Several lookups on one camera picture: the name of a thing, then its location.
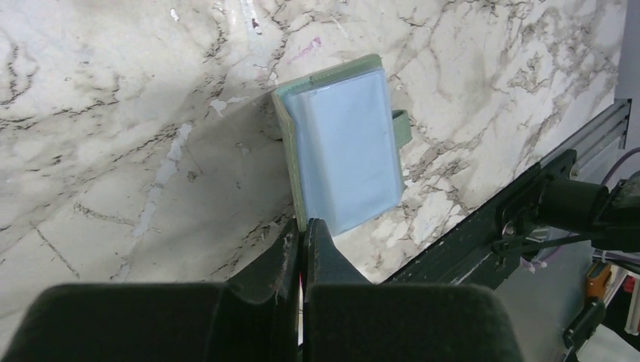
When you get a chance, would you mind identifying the green card holder wallet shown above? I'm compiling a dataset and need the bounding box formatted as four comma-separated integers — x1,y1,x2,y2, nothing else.
271,54,412,236

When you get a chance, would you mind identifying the aluminium frame rail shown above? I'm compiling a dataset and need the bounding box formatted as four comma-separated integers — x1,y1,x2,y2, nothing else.
540,99,632,183

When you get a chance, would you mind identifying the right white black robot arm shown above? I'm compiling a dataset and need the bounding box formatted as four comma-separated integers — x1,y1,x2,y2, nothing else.
491,173,639,259

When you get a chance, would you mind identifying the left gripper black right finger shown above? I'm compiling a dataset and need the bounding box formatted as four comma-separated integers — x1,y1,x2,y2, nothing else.
303,218,523,361

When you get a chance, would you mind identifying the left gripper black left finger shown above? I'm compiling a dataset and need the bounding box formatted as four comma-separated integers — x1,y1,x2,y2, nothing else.
3,220,300,361

